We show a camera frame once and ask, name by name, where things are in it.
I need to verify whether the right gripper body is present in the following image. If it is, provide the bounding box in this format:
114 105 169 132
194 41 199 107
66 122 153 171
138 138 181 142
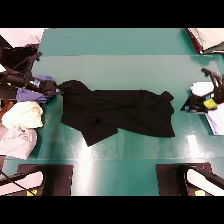
181 95 208 114

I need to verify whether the black T-shirt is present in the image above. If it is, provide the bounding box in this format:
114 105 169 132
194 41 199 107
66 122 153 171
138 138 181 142
56 79 176 148

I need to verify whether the pale lilac garment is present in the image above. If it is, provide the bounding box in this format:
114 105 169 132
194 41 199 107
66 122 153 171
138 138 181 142
204 102 224 136

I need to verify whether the dark green garment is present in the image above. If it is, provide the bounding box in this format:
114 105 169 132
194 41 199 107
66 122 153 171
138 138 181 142
202 42 224 56

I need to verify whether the red garment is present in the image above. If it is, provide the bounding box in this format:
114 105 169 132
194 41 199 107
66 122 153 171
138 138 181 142
186 28 205 55

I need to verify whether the purple garment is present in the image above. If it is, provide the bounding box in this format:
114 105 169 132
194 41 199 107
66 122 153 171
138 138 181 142
15 74 55 105

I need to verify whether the cream garment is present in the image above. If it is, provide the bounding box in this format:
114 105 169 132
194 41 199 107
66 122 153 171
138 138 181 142
1 100 45 130

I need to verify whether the pale pink garment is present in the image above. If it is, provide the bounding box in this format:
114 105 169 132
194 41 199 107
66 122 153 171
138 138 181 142
0 125 38 161

